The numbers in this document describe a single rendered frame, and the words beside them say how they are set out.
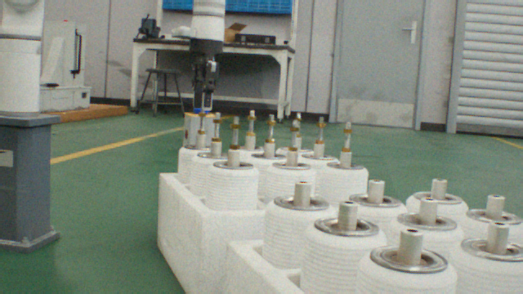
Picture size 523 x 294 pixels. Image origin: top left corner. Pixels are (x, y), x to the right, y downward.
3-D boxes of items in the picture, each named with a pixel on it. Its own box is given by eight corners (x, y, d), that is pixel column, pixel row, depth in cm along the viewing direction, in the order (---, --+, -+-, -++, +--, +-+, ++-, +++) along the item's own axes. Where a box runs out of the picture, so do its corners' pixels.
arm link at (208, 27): (169, 37, 121) (171, 11, 120) (216, 42, 125) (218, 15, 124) (178, 36, 112) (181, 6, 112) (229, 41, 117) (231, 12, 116)
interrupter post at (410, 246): (405, 269, 49) (409, 234, 49) (391, 260, 52) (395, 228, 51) (425, 266, 50) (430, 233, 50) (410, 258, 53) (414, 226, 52)
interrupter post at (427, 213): (424, 228, 65) (427, 202, 64) (413, 223, 67) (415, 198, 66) (440, 227, 66) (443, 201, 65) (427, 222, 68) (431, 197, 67)
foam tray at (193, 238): (197, 313, 93) (202, 215, 91) (157, 245, 129) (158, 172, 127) (384, 294, 107) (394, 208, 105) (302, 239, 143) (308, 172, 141)
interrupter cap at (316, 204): (287, 214, 68) (288, 208, 68) (264, 200, 75) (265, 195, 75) (339, 211, 71) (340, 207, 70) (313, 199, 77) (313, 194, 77)
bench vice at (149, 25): (148, 41, 565) (149, 17, 562) (163, 41, 562) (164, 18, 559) (132, 37, 524) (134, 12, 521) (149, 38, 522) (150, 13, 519)
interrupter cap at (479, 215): (493, 229, 66) (494, 224, 66) (453, 215, 73) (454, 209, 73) (533, 225, 69) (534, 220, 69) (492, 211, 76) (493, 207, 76)
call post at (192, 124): (185, 237, 138) (190, 116, 134) (178, 229, 144) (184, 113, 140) (211, 236, 140) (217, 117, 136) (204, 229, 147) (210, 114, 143)
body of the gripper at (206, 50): (229, 37, 117) (225, 80, 118) (216, 39, 125) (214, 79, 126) (195, 34, 114) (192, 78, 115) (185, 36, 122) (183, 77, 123)
